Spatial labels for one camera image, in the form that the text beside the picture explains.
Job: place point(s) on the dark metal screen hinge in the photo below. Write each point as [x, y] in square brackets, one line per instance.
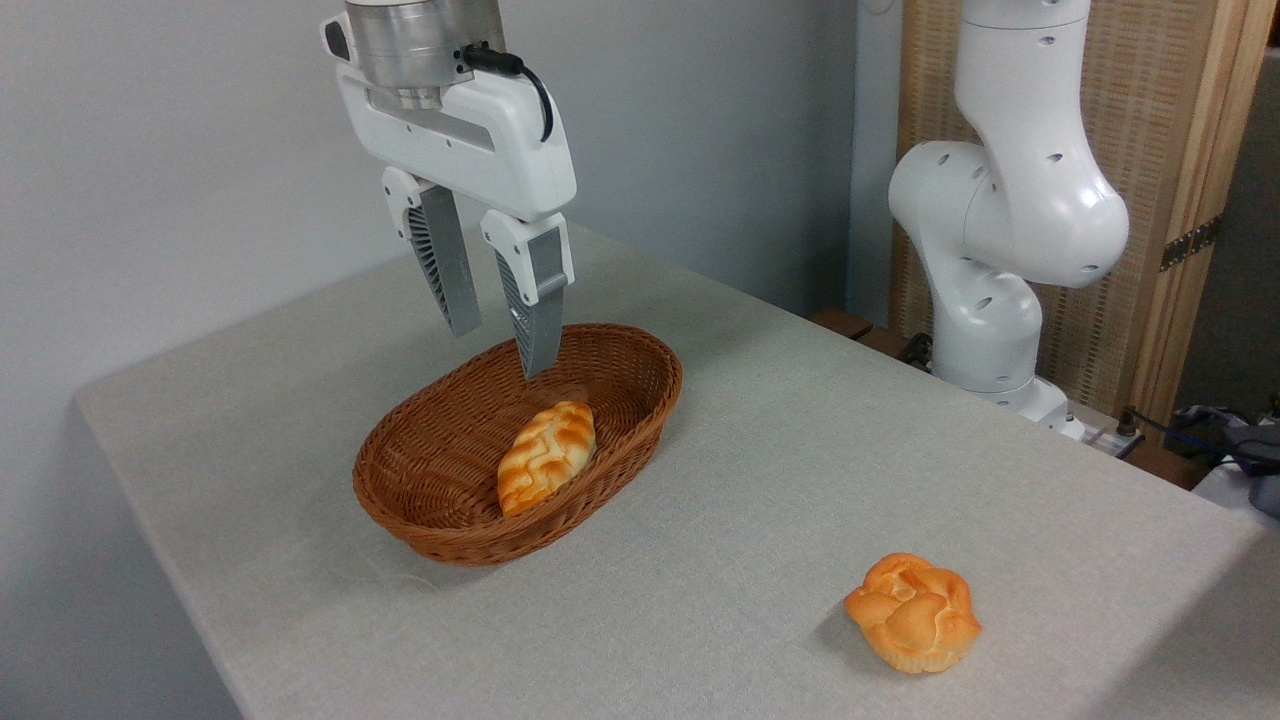
[1190, 243]

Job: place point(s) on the brown oval wicker basket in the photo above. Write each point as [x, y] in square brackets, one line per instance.
[440, 470]

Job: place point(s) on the woven wood-framed folding screen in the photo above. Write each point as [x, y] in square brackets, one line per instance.
[1150, 100]

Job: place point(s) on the round knotted bread bun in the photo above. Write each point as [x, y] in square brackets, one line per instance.
[910, 615]

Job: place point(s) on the dark blue-grey cloth bundle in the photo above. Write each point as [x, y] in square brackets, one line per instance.
[1240, 445]

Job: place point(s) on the oblong braided bread loaf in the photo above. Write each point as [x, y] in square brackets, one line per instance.
[545, 455]

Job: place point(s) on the grey fabric tablecloth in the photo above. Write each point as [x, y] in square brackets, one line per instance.
[800, 480]

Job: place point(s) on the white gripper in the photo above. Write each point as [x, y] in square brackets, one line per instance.
[480, 135]

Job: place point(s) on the small black clamp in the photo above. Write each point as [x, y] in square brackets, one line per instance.
[917, 349]

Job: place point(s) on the white box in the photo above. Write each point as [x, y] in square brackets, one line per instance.
[1225, 492]

